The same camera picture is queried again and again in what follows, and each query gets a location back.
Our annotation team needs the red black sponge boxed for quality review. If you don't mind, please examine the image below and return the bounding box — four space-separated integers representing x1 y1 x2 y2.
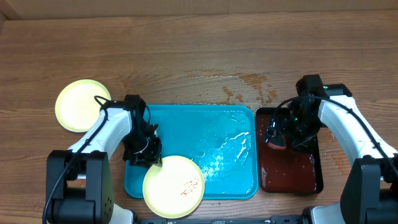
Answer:
266 136 286 150

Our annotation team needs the yellow plate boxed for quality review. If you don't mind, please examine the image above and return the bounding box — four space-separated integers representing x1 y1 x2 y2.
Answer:
55 79 111 133
142 156 205 218

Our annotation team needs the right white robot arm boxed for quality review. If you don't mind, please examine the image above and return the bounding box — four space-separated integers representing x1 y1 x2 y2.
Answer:
263 75 397 223

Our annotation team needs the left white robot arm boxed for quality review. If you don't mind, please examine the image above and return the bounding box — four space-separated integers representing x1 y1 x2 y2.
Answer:
42 95 162 224

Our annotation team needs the dark red water tray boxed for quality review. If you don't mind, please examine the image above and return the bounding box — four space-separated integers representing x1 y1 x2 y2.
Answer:
256 107 324 195

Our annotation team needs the teal plastic tray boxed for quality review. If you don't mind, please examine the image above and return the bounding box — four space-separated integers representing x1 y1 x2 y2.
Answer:
124 104 259 200

